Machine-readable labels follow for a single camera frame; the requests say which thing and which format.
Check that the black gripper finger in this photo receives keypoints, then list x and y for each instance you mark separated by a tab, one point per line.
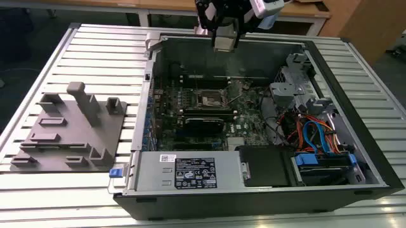
239	35
215	35

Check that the CPU socket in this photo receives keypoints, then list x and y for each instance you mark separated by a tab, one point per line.
208	99

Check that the black expansion slot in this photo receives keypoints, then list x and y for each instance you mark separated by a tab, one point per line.
196	146

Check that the silver coin battery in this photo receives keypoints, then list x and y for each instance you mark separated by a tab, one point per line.
245	86

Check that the grey metal drive cage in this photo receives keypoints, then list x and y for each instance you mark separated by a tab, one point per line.
284	91

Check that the green motherboard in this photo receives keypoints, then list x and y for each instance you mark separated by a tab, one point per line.
249	123

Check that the black graphics card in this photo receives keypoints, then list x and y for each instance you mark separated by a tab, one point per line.
203	126

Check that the brown wooden cabinet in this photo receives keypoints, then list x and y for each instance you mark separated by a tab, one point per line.
371	26

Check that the silver finned heat sink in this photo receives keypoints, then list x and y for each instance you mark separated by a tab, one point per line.
236	141

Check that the black plastic shroud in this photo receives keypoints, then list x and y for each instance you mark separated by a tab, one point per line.
265	166

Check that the hard disk in blue carrier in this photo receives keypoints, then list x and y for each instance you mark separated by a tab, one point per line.
305	160

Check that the grey power supply unit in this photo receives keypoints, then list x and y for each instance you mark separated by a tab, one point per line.
148	166

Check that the grey parts rack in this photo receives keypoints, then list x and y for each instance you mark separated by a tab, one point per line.
76	142

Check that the blue plastic latch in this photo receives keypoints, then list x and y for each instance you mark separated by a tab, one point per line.
114	173

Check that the black PC case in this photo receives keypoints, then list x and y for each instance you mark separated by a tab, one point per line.
221	206

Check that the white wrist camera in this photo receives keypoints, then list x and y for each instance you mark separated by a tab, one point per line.
265	8

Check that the desk with white frame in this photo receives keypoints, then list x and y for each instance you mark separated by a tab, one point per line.
304	12
78	4

